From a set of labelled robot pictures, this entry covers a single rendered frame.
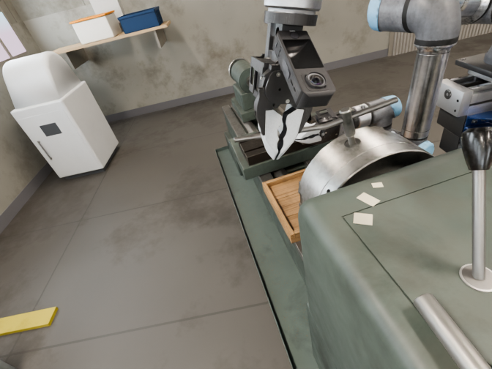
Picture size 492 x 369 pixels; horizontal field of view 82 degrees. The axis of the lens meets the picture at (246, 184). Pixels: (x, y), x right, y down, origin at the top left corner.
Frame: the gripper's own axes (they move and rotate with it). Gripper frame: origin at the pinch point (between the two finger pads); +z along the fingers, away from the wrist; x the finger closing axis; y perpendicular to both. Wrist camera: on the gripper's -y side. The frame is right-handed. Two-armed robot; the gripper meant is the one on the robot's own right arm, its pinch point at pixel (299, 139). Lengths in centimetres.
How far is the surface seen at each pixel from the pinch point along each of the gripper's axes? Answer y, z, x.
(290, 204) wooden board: -9.7, 8.1, -20.0
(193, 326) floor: -9, 75, -108
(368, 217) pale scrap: -49, 6, 24
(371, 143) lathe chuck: -29.5, -6.5, 18.7
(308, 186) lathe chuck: -28.6, 7.5, 10.3
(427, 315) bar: -64, 8, 29
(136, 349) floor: -12, 109, -106
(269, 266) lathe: -14, 22, -54
